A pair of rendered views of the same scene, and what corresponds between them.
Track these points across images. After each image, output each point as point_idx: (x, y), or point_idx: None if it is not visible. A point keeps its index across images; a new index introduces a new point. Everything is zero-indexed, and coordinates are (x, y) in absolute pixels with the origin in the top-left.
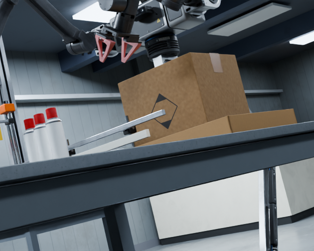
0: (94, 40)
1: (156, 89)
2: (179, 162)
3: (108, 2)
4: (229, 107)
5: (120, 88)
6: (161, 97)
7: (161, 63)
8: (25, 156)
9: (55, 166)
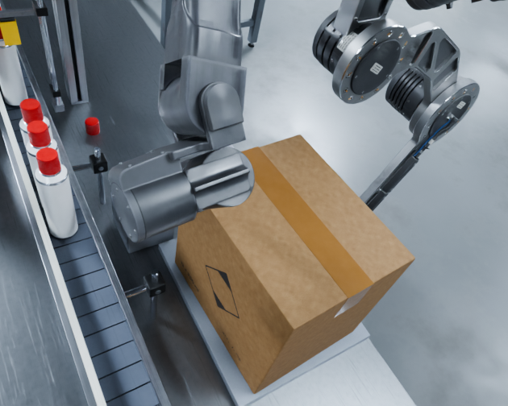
0: None
1: (226, 266)
2: None
3: (129, 227)
4: (327, 337)
5: None
6: (226, 279)
7: (356, 0)
8: (78, 42)
9: None
